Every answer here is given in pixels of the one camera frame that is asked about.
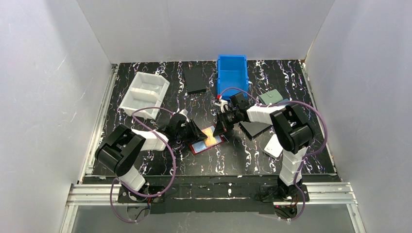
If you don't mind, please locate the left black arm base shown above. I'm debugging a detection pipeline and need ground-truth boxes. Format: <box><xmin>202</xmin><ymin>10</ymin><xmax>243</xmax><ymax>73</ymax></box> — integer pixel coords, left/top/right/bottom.
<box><xmin>117</xmin><ymin>184</ymin><xmax>166</xmax><ymax>206</ymax></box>

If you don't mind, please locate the blue plastic bin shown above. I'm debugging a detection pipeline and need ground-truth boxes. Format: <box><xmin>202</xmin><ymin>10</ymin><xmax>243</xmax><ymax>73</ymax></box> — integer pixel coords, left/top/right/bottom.
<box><xmin>217</xmin><ymin>55</ymin><xmax>249</xmax><ymax>100</ymax></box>

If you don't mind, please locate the white card holder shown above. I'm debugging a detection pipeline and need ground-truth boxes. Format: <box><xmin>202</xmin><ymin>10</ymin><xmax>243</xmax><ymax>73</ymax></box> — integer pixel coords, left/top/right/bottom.
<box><xmin>264</xmin><ymin>134</ymin><xmax>283</xmax><ymax>158</ymax></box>

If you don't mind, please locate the red card holder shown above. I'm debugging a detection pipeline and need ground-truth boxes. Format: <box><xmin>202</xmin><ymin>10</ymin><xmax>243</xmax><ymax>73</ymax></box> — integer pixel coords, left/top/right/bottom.
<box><xmin>189</xmin><ymin>126</ymin><xmax>223</xmax><ymax>155</ymax></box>

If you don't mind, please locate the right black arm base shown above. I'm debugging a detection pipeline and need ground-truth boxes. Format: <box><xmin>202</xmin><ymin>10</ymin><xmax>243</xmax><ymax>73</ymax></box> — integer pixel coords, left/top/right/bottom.
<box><xmin>254</xmin><ymin>183</ymin><xmax>310</xmax><ymax>221</ymax></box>

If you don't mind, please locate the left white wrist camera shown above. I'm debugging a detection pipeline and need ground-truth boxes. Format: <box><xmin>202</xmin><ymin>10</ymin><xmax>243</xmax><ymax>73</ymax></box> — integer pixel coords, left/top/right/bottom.
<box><xmin>179</xmin><ymin>109</ymin><xmax>189</xmax><ymax>122</ymax></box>

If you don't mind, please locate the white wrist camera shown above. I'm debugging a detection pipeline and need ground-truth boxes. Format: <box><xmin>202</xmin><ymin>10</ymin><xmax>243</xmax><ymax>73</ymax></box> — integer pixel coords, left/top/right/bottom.
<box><xmin>179</xmin><ymin>109</ymin><xmax>189</xmax><ymax>122</ymax></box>
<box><xmin>215</xmin><ymin>95</ymin><xmax>229</xmax><ymax>113</ymax></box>

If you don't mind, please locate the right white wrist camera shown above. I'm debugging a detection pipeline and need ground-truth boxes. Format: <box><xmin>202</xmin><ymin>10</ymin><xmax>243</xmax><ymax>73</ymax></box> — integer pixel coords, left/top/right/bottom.
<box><xmin>215</xmin><ymin>95</ymin><xmax>229</xmax><ymax>113</ymax></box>

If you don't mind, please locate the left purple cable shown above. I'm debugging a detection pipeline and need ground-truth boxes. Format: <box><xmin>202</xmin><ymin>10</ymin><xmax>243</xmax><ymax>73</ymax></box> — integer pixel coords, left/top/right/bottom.
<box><xmin>109</xmin><ymin>106</ymin><xmax>184</xmax><ymax>224</ymax></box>

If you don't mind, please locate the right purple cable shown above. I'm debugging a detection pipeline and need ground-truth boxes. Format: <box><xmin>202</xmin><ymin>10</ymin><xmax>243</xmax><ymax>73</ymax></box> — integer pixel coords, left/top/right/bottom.
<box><xmin>219</xmin><ymin>87</ymin><xmax>329</xmax><ymax>222</ymax></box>

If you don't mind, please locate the white divided tray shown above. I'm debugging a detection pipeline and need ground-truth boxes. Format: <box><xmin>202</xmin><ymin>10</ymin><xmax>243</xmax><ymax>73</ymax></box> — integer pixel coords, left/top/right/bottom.
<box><xmin>120</xmin><ymin>72</ymin><xmax>170</xmax><ymax>119</ymax></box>

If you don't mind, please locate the purple cable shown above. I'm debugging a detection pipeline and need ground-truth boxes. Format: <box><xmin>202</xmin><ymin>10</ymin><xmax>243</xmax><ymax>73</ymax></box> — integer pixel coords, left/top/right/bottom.
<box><xmin>219</xmin><ymin>87</ymin><xmax>329</xmax><ymax>222</ymax></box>
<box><xmin>109</xmin><ymin>106</ymin><xmax>184</xmax><ymax>224</ymax></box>

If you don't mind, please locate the black notebook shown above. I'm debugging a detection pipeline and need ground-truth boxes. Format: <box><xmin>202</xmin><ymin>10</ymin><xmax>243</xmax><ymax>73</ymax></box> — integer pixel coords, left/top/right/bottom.
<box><xmin>239</xmin><ymin>121</ymin><xmax>271</xmax><ymax>140</ymax></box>

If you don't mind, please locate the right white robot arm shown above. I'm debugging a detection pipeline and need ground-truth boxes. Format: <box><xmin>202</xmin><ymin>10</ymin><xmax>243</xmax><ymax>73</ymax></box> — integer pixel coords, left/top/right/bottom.
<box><xmin>213</xmin><ymin>93</ymin><xmax>314</xmax><ymax>195</ymax></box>

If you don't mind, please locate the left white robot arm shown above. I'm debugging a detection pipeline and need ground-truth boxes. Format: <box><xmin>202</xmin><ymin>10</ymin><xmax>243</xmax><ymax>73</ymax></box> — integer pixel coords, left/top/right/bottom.
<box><xmin>95</xmin><ymin>113</ymin><xmax>208</xmax><ymax>192</ymax></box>

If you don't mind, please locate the black foam pad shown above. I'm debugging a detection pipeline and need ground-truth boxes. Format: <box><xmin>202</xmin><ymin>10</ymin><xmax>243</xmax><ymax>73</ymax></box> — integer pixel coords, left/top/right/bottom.
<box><xmin>183</xmin><ymin>68</ymin><xmax>206</xmax><ymax>95</ymax></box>

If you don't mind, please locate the green card holder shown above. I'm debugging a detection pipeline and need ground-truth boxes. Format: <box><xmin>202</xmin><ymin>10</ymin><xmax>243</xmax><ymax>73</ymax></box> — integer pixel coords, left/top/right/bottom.
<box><xmin>258</xmin><ymin>89</ymin><xmax>284</xmax><ymax>105</ymax></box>

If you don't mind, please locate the aluminium frame rail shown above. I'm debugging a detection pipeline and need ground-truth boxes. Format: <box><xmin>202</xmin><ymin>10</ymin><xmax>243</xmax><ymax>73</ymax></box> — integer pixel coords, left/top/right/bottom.
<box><xmin>60</xmin><ymin>182</ymin><xmax>366</xmax><ymax>233</ymax></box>

